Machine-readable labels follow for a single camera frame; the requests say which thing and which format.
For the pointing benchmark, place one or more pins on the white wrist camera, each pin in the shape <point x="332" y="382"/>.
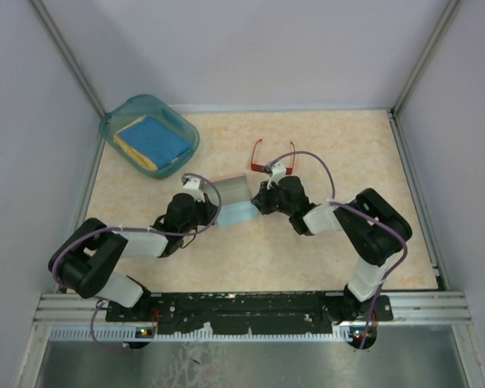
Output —
<point x="276" y="171"/>
<point x="193" y="187"/>

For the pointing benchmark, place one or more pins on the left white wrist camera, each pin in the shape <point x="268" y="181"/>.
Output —
<point x="193" y="187"/>

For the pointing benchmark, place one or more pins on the yellow towel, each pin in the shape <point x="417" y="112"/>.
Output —
<point x="134" y="140"/>

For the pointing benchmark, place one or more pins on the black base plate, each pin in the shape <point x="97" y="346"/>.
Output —
<point x="277" y="313"/>

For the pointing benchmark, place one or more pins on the blue towel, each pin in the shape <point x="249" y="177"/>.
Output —
<point x="167" y="145"/>

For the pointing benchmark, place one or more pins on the red sunglasses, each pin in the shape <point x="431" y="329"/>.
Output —
<point x="259" y="166"/>

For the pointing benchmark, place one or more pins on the aluminium front rail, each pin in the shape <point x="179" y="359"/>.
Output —
<point x="440" y="307"/>

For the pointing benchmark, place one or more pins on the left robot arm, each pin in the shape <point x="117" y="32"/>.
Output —
<point x="86" y="262"/>

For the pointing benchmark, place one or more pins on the pink glasses case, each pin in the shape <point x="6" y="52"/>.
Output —
<point x="233" y="189"/>

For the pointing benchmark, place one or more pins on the teal plastic bin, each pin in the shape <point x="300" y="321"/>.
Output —
<point x="150" y="106"/>

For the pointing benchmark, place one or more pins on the light blue cleaning cloth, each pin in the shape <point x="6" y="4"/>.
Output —
<point x="237" y="213"/>

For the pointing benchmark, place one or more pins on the white slotted cable duct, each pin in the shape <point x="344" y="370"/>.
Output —
<point x="117" y="333"/>

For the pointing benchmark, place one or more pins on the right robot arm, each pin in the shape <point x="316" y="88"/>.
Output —
<point x="373" y="227"/>

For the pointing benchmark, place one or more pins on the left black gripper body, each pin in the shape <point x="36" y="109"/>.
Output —
<point x="197" y="217"/>

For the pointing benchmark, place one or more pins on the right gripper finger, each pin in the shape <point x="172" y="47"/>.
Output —
<point x="263" y="188"/>
<point x="261" y="205"/>

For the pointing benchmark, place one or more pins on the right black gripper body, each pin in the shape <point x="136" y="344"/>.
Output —
<point x="276" y="202"/>

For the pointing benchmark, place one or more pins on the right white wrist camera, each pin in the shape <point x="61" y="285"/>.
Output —
<point x="276" y="171"/>

